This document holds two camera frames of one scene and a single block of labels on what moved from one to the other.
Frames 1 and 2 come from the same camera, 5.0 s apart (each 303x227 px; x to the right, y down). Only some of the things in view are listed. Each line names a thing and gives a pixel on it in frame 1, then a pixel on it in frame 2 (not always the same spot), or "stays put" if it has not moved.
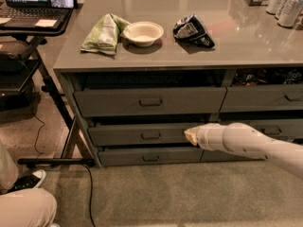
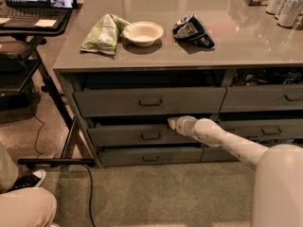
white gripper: [204, 137] to [184, 125]
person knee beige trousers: [32, 207] stays put
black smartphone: [62, 0] stays put
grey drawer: [140, 135] stays put
